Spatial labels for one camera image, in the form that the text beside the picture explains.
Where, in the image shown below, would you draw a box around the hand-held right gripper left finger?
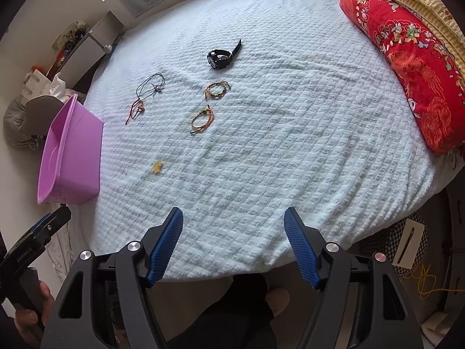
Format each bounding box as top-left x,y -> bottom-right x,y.
40,206 -> 184,349

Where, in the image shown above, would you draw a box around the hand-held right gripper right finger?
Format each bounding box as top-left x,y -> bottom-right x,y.
283,206 -> 424,349

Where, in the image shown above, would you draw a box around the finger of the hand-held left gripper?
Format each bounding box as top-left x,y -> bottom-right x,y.
34,206 -> 72,242
15,213 -> 55,242

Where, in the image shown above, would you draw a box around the purple plastic basin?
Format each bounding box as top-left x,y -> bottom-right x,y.
36,94 -> 105,205

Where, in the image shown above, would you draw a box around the red cord charm bracelet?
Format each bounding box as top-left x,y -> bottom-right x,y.
125,98 -> 146,125

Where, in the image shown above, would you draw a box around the orange braided bracelet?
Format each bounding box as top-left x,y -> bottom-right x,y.
190,105 -> 216,134

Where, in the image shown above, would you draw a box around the green beaded bracelet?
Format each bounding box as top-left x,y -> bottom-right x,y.
204,81 -> 232,100

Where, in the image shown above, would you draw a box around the black cord necklace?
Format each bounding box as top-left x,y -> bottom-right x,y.
137,73 -> 167,97

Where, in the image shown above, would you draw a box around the black wristwatch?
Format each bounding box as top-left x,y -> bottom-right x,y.
207,39 -> 243,70

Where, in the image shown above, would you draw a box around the person's left hand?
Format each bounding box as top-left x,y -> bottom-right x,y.
15,280 -> 56,348

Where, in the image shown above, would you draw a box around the houndstooth cloth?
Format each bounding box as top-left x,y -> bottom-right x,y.
363,213 -> 429,279

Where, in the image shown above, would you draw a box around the person's dark trouser legs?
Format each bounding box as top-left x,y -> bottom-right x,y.
171,273 -> 291,349

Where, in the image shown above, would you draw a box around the light blue quilted blanket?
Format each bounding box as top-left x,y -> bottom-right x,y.
78,0 -> 446,284

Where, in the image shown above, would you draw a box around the grey striped cloth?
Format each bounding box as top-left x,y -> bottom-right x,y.
3,95 -> 40,150

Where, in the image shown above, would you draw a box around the grey chair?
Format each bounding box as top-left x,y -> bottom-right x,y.
24,95 -> 68,139

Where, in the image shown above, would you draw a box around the white flat box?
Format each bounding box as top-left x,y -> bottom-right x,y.
392,218 -> 426,268

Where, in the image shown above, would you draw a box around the white plastic bag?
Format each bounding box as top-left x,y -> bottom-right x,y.
47,73 -> 71,102

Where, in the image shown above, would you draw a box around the white paper bag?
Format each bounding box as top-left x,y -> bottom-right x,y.
22,71 -> 49,97

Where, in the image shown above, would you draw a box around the pile of small desk items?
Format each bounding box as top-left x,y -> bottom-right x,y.
51,22 -> 90,57

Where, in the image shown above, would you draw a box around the white bedside cabinet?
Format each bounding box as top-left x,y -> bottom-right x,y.
51,10 -> 125,77

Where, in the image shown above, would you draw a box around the red floral quilt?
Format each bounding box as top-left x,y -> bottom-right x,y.
339,0 -> 465,155

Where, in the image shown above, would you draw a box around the orange cable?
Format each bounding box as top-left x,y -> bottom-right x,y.
401,262 -> 465,297

